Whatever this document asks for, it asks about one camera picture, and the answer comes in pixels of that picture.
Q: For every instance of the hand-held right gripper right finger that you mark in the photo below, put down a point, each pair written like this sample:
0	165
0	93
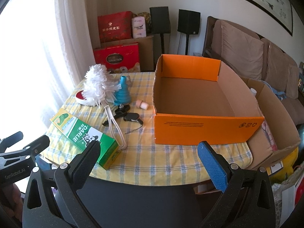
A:
213	168

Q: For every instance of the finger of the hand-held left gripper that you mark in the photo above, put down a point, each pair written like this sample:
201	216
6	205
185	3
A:
40	143
14	139

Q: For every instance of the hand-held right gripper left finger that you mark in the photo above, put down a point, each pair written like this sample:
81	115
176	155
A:
83	166

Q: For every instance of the green toothpaste box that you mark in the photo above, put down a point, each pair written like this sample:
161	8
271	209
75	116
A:
87	135

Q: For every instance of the orange cardboard box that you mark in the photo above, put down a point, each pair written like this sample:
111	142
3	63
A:
201	130

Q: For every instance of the black clamp mount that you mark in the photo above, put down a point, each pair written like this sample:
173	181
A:
130	116

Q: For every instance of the blue collapsible funnel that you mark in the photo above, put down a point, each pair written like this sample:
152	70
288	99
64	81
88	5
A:
122	95

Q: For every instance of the white fluffy duster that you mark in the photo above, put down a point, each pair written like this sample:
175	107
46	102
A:
99	85

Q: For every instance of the red lint brush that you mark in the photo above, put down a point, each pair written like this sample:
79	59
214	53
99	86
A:
79	97

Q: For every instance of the yellow bag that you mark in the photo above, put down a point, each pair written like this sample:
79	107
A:
289	163

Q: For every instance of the open brown cardboard box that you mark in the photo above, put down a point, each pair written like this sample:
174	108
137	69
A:
280	123

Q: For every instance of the pink cork stopper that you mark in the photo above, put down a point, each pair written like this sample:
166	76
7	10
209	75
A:
142	104

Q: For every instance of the brown sofa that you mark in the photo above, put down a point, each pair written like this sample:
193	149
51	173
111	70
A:
292	109

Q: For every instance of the light blue cloth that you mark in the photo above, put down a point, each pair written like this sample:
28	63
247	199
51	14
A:
280	93

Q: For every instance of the white curtain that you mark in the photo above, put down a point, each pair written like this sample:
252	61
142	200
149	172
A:
47	40

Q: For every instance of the red chocolate gift box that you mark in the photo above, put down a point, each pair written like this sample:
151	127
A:
116	57

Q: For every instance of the beige sofa cushion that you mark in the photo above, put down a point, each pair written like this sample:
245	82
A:
239	49
277	66

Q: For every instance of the black speaker stand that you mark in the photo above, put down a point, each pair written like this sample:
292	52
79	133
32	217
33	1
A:
163	44
187	44

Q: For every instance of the tall red gift bag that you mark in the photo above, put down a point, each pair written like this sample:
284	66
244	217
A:
114	26

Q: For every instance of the white tissue pack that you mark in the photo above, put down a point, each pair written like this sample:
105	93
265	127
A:
138	27

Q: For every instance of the black speaker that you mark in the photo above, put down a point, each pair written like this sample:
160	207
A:
188	21
159	20

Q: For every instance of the gold patterned bag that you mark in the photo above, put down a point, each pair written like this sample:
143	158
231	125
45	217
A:
147	21

